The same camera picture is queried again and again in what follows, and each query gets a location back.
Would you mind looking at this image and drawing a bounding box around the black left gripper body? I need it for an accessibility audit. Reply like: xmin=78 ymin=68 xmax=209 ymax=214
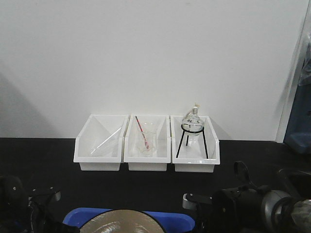
xmin=0 ymin=175 xmax=80 ymax=233

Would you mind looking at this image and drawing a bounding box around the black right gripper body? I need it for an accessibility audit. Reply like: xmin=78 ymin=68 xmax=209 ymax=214
xmin=193 ymin=187 xmax=264 ymax=233

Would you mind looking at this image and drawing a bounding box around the blue plastic tray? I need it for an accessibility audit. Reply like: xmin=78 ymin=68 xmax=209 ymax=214
xmin=63 ymin=207 xmax=195 ymax=233

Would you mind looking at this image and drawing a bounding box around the beige plate with black rim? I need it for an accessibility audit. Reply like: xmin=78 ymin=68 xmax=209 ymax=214
xmin=80 ymin=209 xmax=166 ymax=233

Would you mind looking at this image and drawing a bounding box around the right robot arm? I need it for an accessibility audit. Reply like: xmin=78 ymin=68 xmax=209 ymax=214
xmin=187 ymin=162 xmax=311 ymax=233

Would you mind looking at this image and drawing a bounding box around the right white storage bin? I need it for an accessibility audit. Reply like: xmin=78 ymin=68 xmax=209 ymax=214
xmin=170 ymin=116 xmax=220 ymax=173

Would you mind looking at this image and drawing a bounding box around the white storage bin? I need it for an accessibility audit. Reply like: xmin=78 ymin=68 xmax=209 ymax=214
xmin=170 ymin=116 xmax=220 ymax=173
xmin=123 ymin=114 xmax=171 ymax=171
xmin=73 ymin=114 xmax=129 ymax=171

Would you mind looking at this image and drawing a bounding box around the middle white storage bin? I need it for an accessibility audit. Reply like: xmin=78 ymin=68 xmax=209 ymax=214
xmin=123 ymin=114 xmax=171 ymax=171

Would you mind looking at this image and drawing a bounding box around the dark blue machine at right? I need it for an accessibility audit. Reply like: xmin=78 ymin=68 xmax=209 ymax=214
xmin=284 ymin=41 xmax=311 ymax=154

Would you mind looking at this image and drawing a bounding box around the round glass flask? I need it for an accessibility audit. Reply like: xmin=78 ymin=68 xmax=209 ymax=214
xmin=181 ymin=104 xmax=204 ymax=132

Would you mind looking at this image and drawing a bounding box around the left white storage bin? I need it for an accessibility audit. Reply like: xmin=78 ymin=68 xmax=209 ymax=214
xmin=73 ymin=114 xmax=129 ymax=171

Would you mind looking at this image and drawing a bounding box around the glass beaker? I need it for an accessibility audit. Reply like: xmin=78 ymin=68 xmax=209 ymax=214
xmin=136 ymin=132 xmax=156 ymax=157

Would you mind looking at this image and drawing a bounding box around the glass stirring rod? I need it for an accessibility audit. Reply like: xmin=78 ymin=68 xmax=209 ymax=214
xmin=90 ymin=128 xmax=121 ymax=157

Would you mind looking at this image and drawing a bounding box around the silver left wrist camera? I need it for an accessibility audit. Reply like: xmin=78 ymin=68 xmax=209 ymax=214
xmin=52 ymin=191 xmax=61 ymax=201

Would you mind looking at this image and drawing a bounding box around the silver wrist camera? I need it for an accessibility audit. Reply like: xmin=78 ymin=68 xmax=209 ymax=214
xmin=52 ymin=191 xmax=61 ymax=201
xmin=182 ymin=194 xmax=196 ymax=210

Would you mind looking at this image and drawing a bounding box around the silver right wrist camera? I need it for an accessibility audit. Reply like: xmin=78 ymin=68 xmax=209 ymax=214
xmin=182 ymin=194 xmax=196 ymax=210

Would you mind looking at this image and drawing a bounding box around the black wire tripod stand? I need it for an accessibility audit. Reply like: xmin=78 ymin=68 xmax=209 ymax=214
xmin=176 ymin=125 xmax=208 ymax=159

